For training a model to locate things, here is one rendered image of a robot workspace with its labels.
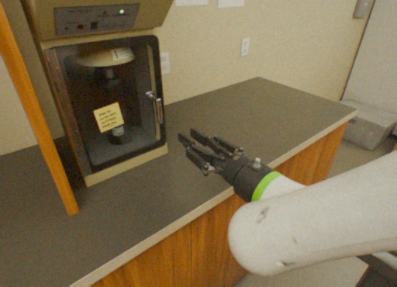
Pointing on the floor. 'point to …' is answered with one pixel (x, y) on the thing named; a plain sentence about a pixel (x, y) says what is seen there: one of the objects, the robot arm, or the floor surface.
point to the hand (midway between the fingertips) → (191, 138)
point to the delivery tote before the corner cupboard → (368, 125)
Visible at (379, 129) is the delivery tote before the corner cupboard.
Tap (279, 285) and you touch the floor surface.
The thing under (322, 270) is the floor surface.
